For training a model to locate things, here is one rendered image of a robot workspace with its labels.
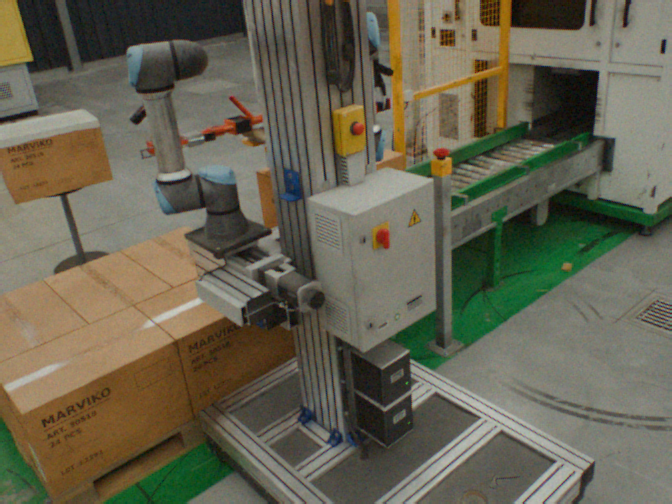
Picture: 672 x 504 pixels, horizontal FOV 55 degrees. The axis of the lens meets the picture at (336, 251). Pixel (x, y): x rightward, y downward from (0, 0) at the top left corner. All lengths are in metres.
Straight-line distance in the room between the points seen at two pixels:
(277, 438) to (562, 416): 1.23
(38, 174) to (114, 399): 2.05
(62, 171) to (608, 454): 3.40
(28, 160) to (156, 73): 2.38
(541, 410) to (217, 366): 1.41
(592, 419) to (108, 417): 1.97
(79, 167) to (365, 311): 2.80
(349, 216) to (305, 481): 1.02
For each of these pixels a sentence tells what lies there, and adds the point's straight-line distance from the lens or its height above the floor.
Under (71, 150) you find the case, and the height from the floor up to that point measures 0.87.
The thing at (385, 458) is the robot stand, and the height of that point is 0.21.
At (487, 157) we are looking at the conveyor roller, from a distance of 4.30.
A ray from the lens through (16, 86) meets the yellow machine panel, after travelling 10.04.
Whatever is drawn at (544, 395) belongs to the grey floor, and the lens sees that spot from 3.08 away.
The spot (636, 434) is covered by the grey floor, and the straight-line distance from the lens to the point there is 2.97.
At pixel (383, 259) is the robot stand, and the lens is 1.91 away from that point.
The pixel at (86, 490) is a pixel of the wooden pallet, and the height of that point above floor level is 0.10.
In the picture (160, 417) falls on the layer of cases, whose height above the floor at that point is 0.24.
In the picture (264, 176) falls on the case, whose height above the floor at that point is 0.94.
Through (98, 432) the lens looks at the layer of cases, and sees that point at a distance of 2.68.
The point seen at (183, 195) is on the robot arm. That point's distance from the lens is 2.12.
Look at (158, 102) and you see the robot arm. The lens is 2.05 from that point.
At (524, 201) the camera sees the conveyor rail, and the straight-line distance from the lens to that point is 3.83.
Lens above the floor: 1.93
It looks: 26 degrees down
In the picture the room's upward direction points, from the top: 6 degrees counter-clockwise
